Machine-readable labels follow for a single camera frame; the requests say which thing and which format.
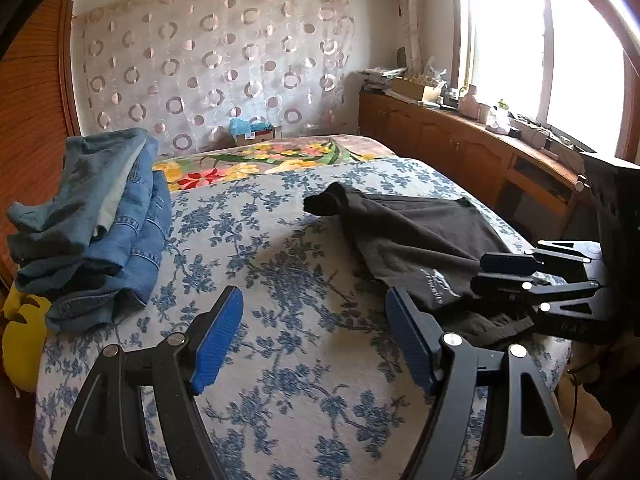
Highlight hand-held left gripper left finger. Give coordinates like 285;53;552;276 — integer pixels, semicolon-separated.
50;285;245;480

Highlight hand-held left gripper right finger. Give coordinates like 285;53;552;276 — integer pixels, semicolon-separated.
384;287;577;480

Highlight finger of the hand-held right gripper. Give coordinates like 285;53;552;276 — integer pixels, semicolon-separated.
471;273;609;337
480;241;607;274

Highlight black pants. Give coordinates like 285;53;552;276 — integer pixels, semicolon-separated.
303;181;539;350

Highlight light blue denim jeans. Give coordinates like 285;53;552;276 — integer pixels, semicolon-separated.
46;140;174;335

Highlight wooden cabinet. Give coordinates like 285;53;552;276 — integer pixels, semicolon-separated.
359;89;593;233

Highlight green capped bottle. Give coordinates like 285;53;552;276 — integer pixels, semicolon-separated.
491;99;512;132

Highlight pink bottle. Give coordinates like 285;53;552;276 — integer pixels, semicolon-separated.
459;85;482;117

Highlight colourful flower print blanket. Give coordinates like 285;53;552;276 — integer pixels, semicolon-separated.
152;134;397;194

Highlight open cardboard box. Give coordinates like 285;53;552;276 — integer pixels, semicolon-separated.
389;76;447;105

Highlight yellow and black plush blanket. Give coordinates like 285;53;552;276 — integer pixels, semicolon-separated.
1;287;52;394

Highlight dark blue denim jeans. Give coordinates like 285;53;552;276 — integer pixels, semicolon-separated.
7;128;151;281

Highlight cardboard box with blue cloth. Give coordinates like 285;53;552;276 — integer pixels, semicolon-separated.
229;118;277;145

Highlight window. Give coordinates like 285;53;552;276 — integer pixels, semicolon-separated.
450;0;638;161

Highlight stack of papers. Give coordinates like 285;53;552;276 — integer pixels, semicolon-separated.
359;67;409;94

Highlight white lace curtain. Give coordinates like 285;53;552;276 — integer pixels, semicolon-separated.
392;0;427;72

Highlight sheer curtain with circles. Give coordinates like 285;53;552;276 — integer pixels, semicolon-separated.
75;0;362;157

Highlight brown wooden slatted wardrobe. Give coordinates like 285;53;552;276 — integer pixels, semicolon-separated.
0;0;82;286

